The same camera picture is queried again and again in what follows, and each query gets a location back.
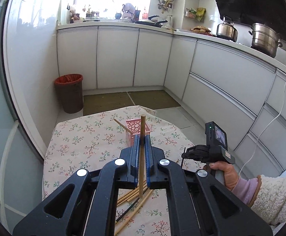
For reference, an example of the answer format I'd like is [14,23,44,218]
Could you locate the thick wooden chopstick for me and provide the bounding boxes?
[114,190,154,235]

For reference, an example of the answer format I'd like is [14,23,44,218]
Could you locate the pink perforated utensil holder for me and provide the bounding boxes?
[126,118,141,147]

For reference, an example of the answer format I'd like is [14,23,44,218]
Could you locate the long wooden chopstick top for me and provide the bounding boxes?
[114,118,134,134]

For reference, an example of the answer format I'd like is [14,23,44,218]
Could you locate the white cable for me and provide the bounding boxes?
[238,63,286,176]

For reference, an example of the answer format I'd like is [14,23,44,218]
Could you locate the white fleece sleeve forearm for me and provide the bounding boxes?
[227,175,286,225]

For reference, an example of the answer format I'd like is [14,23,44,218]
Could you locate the black frying pan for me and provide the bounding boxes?
[135,15,168,28]

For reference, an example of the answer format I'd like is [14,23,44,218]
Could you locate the black chopstick long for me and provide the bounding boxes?
[116,197,140,222]

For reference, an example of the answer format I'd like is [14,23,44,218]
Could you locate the person right hand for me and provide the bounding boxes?
[203,161,240,191]

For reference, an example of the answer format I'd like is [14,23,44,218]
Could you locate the steel stock pot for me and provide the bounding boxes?
[248,23,282,58]

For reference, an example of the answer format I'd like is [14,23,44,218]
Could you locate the wooden chopstick bundle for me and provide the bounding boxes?
[117,187,140,206]

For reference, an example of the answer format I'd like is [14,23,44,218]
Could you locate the steel kettle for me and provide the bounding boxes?
[216,16,238,42]

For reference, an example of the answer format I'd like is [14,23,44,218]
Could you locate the brown trash bin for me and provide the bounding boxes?
[54,74,83,113]

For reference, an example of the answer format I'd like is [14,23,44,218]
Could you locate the floral tablecloth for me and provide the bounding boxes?
[41,104,208,236]

